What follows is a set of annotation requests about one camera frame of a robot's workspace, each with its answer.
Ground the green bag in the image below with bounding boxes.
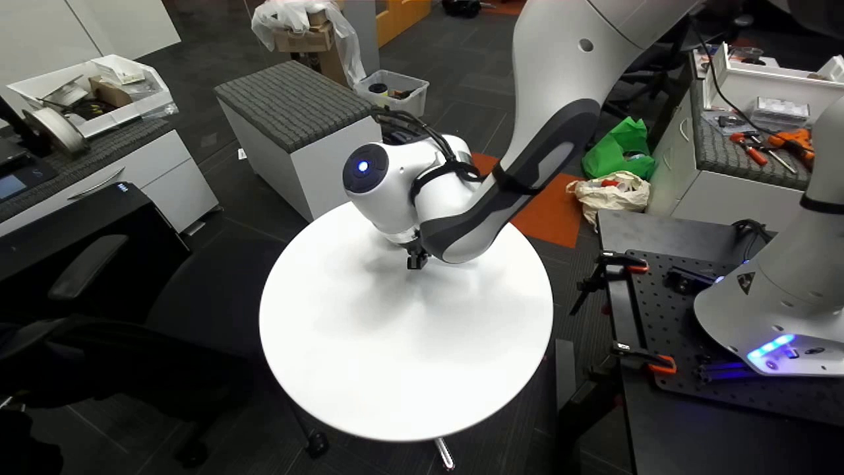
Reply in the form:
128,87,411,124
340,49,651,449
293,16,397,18
580,115,659,185

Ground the white plastic bin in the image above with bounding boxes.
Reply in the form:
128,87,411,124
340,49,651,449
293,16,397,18
355,66,436,119

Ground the white cabinet with gray top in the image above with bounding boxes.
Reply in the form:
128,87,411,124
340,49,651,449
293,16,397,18
670,41,844,234

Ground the yellow cabinet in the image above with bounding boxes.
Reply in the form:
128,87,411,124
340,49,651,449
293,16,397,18
376,0,436,49

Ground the black perforated robot base table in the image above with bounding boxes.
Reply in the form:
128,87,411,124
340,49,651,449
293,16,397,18
593,210,844,475

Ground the metal table leg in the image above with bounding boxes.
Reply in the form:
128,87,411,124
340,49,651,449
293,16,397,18
432,437,460,474

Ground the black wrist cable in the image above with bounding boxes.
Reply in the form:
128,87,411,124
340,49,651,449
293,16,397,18
373,107,485,191

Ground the white ottoman with gray cushion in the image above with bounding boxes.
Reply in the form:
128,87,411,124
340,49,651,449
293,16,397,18
215,59,386,226

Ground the tape roll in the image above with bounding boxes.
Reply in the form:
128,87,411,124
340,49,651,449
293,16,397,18
21,107,89,158

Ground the dark office chair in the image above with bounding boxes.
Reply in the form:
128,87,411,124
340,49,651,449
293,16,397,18
0,179,273,474

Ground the white tray box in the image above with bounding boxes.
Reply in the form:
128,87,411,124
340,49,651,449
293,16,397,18
6,54,179,144

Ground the white desk cabinet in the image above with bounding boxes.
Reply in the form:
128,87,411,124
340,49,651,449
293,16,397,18
0,111,221,243

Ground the black clamp with orange handle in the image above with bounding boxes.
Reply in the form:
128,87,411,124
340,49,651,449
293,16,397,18
609,338,680,383
567,249,655,317

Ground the white printed bag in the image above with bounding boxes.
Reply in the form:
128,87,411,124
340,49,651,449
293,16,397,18
564,170,655,227

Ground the white plastic bag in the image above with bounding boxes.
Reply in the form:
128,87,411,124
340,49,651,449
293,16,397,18
248,0,370,90

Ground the orange hand tool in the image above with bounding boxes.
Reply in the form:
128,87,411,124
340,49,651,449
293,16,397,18
725,124,824,178

